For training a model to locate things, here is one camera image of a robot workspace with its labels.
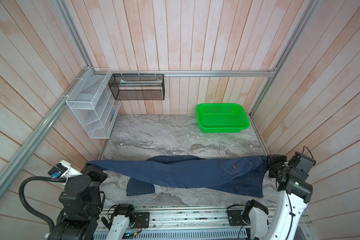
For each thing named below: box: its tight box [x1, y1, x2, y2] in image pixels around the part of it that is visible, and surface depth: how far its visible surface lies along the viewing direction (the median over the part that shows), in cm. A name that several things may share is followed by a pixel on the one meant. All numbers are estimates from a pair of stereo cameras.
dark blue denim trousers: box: [86, 155, 268, 197], surface depth 79 cm
